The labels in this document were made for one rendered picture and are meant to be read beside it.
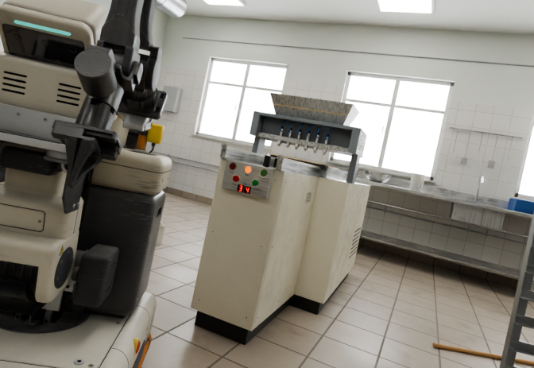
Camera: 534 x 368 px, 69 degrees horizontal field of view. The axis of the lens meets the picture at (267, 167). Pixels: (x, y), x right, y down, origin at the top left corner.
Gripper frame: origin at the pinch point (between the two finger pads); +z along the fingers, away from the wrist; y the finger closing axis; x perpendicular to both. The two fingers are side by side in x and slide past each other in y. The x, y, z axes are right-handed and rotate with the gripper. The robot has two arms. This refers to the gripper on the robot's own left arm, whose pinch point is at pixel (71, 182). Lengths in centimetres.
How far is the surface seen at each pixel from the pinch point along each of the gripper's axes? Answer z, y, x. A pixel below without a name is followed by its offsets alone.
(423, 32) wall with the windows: -389, 247, 285
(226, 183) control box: -50, 26, 108
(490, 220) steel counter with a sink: -142, 314, 291
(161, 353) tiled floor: 25, 13, 120
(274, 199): -44, 49, 102
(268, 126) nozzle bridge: -120, 48, 161
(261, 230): -31, 46, 110
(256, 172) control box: -55, 39, 98
